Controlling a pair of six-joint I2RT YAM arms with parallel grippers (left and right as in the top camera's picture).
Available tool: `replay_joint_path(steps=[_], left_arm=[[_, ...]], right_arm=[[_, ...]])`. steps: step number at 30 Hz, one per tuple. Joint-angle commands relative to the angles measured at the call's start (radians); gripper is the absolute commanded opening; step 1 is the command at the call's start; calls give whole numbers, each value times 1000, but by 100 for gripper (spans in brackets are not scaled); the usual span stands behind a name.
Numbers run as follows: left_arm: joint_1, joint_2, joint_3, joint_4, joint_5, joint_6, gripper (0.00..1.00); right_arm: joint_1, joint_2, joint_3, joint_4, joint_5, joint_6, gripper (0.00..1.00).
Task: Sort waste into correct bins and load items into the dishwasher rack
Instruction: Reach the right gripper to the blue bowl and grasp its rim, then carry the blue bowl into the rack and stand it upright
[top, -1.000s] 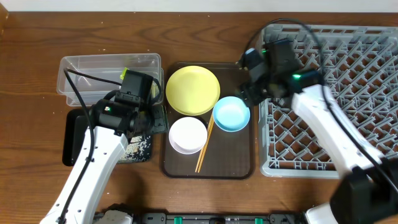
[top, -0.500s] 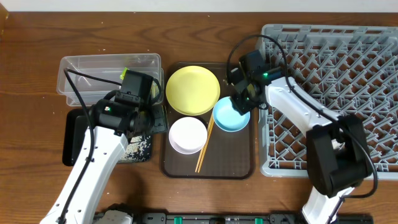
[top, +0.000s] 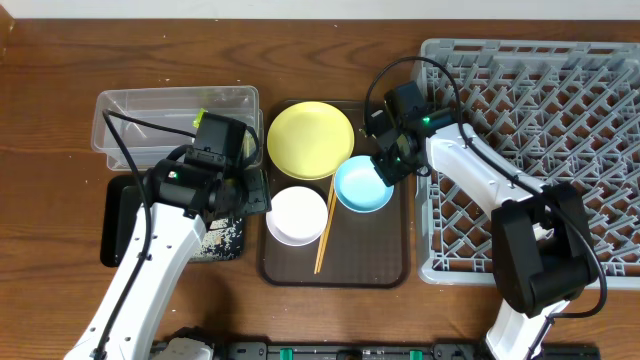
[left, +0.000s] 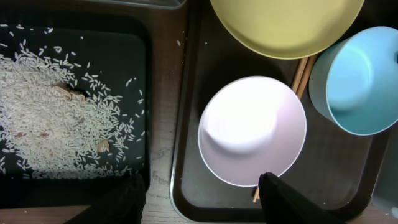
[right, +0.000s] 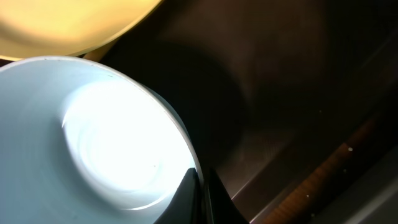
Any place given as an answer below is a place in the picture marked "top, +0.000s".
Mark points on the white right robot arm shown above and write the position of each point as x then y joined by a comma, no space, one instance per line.
542,250

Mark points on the yellow plate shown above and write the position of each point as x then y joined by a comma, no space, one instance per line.
310,140

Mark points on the grey dishwasher rack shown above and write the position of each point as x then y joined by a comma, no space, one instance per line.
560,111

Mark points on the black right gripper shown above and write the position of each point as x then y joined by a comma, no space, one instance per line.
389,174

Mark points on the wooden chopstick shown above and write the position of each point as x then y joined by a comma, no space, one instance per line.
324,235
335,198

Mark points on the clear plastic waste bin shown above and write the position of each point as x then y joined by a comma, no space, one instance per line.
172,107

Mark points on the small pale green cup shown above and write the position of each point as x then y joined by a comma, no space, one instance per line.
541,233

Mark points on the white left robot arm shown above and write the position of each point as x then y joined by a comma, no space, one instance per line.
169,229

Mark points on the blue bowl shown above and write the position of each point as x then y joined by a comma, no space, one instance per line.
359,187

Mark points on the yellow-labelled plastic wrapper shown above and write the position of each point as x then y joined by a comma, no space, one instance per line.
199,116

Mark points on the white rice bowl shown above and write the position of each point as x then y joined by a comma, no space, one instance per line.
298,217

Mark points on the spilled rice pile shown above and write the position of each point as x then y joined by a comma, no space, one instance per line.
224,241

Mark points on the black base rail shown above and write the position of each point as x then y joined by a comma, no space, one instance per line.
191,343

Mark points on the black waste tray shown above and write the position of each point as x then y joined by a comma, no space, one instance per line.
122,203

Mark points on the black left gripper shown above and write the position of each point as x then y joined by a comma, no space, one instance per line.
261,199

